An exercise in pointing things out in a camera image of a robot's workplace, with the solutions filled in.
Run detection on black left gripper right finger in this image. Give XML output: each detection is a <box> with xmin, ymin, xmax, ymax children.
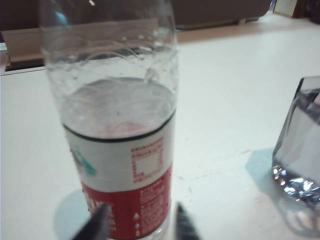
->
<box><xmin>174</xmin><ymin>201</ymin><xmax>203</xmax><ymax>240</ymax></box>

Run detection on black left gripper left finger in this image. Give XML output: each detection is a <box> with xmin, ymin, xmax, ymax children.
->
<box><xmin>71</xmin><ymin>202</ymin><xmax>111</xmax><ymax>240</ymax></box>

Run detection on clear water bottle red label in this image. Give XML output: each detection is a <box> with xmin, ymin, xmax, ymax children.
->
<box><xmin>38</xmin><ymin>0</ymin><xmax>181</xmax><ymax>240</ymax></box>

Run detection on transparent grey faceted mug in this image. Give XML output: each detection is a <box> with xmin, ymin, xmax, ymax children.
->
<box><xmin>271</xmin><ymin>76</ymin><xmax>320</xmax><ymax>203</ymax></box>

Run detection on brown fabric desk divider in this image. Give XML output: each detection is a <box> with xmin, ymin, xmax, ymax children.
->
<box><xmin>0</xmin><ymin>0</ymin><xmax>271</xmax><ymax>32</ymax></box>

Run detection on recessed desk cable tray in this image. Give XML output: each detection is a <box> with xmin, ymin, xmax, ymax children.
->
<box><xmin>0</xmin><ymin>42</ymin><xmax>47</xmax><ymax>76</ymax></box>

